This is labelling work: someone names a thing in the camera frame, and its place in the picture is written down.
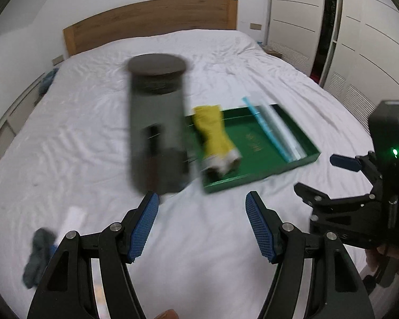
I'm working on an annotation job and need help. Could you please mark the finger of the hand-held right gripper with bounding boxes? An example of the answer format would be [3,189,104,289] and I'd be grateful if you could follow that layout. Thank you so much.
[294,182,383,213]
[330,153,378,173]

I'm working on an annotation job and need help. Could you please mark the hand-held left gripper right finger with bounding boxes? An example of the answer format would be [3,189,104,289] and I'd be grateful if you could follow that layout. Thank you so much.
[245,191,376,319]

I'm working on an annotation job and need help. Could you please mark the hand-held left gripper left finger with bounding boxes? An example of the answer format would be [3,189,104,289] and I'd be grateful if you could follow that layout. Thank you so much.
[27,191,160,319]

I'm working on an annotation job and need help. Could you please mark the white knit cloth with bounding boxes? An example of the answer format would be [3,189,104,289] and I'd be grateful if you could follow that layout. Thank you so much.
[57,207,84,240]

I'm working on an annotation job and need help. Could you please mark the green tray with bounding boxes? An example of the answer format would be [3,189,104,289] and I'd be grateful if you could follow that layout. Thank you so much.
[184,104,321,194]

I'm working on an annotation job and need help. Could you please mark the person's right hand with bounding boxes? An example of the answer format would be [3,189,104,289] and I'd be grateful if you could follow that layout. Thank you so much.
[366,245,399,277]

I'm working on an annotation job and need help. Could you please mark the person's left hand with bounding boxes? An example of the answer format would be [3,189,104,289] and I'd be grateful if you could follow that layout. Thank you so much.
[154,309,181,319]

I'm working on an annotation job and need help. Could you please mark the clear zip bag blue strip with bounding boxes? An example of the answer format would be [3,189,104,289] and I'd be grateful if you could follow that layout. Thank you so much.
[242,96,308,163]

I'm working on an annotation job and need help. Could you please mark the white wardrobe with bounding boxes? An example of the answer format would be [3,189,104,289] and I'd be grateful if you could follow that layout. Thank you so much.
[268,0,399,133]

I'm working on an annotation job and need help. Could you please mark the yellow towel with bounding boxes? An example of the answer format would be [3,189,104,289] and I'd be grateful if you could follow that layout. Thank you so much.
[193,106,236,160]

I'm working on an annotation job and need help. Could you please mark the dark grey towel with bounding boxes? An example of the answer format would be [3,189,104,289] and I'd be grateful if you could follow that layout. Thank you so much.
[23,229,59,289]

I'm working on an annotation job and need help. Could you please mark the white bed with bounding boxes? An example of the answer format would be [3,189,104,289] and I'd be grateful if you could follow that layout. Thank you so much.
[0,29,386,319]

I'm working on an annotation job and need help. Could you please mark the grey translucent cylinder container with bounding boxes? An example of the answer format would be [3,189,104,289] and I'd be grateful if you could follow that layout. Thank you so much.
[126,54,191,195]

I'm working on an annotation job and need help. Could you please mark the dark hanging clothes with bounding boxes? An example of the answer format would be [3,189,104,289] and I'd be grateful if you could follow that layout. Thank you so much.
[311,0,342,83]

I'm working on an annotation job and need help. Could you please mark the grey low cabinet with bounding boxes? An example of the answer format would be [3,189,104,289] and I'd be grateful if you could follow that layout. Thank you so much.
[0,73,50,163]

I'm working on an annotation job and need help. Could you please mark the blue cloth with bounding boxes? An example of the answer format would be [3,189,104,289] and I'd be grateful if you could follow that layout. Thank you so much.
[39,68,59,95]

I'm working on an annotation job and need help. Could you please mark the wooden headboard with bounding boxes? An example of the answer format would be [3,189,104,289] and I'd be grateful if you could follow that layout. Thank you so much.
[63,0,238,57]

